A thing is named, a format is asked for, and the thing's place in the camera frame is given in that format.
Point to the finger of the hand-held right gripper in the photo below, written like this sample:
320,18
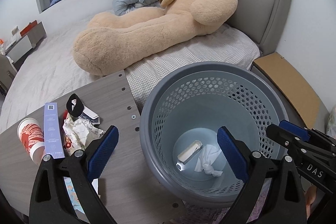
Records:
278,133
292,128

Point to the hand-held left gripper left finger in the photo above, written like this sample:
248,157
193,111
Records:
105,150

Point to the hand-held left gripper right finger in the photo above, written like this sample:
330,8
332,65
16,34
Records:
231,153

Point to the beige snack wrapper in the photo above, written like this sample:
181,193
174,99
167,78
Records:
78,132

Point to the purple toothpaste box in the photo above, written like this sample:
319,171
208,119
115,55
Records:
51,129

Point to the grey perforated waste basket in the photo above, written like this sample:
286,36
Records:
168,98

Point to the person's right hand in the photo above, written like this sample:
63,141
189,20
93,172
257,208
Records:
311,195

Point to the crumpled white tissue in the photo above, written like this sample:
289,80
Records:
207,158

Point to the blue patterned card box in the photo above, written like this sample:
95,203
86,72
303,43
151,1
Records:
90,116

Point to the clear plastic bag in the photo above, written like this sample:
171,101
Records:
332,119

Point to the small cream cardboard box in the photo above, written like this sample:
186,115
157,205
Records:
189,151

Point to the brown cardboard nightstand top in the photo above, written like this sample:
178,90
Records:
286,77

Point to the blue patterned paper sheet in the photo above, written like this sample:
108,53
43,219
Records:
72,192

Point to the black round cap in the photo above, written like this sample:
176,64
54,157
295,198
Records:
74,106

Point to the red and white paper cup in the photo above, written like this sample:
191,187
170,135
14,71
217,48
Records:
29,137

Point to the checkered mattress pad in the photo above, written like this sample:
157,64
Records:
210,48

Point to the pale grey bed sheet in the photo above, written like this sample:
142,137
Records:
52,56

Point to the grey upholstered headboard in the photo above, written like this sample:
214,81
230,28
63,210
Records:
257,3

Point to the large beige teddy bear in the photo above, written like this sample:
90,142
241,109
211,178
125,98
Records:
157,27

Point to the white drawer cabinet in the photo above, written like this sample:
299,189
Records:
26,41

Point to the orange flat box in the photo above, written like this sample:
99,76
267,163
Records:
29,27

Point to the folded grey duvet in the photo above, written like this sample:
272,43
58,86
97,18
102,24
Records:
126,3

